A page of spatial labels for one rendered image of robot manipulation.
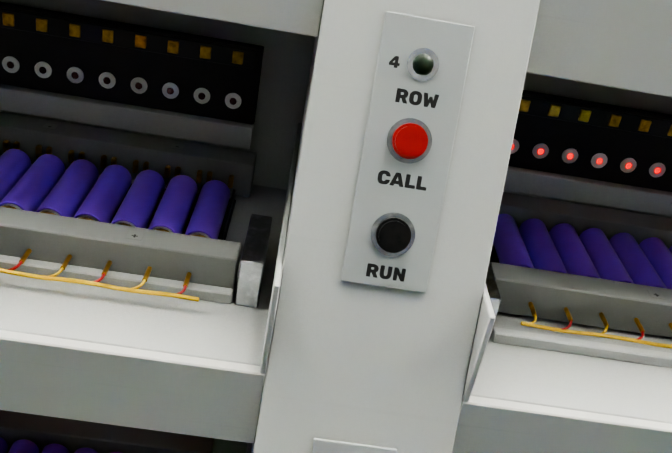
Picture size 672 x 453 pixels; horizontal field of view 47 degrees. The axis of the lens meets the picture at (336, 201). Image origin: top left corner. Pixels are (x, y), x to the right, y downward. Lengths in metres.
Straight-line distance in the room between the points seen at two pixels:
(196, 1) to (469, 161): 0.14
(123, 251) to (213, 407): 0.09
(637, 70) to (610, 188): 0.18
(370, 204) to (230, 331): 0.10
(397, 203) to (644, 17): 0.14
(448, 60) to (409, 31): 0.02
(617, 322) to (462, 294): 0.13
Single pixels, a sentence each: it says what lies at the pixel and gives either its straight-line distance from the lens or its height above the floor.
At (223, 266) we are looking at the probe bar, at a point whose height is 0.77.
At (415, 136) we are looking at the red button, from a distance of 0.34.
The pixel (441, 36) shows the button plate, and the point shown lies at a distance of 0.35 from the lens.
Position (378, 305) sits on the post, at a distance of 0.36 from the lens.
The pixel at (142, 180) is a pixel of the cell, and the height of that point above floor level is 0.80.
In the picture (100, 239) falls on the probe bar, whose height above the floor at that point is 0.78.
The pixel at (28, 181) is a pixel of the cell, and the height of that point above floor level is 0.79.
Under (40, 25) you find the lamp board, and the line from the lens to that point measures 0.52.
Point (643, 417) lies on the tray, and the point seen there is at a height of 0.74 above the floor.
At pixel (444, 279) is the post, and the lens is 0.36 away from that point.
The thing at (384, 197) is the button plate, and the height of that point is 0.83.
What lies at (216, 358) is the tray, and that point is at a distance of 0.37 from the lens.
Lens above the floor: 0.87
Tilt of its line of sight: 8 degrees down
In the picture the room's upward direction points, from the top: 9 degrees clockwise
